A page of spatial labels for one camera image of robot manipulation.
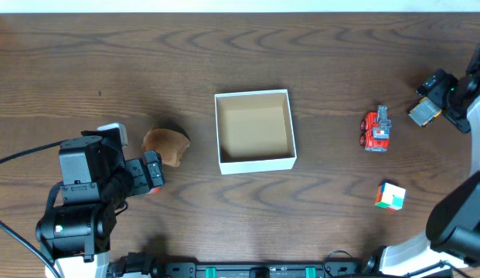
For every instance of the white cardboard box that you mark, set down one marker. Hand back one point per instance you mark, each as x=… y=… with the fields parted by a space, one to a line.
x=254 y=132

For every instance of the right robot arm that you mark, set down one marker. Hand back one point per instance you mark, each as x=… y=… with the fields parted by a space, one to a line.
x=451 y=240

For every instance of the multicoloured puzzle cube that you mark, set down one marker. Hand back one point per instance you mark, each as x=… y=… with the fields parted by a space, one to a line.
x=390 y=197

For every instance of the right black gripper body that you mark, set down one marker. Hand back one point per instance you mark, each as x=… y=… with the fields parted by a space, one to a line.
x=435 y=89

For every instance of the red toy ball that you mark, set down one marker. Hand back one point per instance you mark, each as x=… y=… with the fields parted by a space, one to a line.
x=154 y=190

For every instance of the yellow grey toy truck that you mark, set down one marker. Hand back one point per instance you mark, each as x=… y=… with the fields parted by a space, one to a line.
x=424 y=112

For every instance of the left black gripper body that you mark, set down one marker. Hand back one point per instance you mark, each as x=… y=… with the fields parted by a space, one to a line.
x=152 y=172

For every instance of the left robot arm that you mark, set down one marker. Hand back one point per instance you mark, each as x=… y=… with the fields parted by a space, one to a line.
x=75 y=231

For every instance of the brown plush toy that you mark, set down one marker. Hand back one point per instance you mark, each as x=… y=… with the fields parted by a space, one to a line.
x=171 y=145

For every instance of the red toy fire truck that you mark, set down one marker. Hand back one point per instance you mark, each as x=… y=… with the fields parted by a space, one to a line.
x=375 y=129

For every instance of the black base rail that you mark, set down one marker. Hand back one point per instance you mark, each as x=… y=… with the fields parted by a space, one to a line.
x=239 y=269

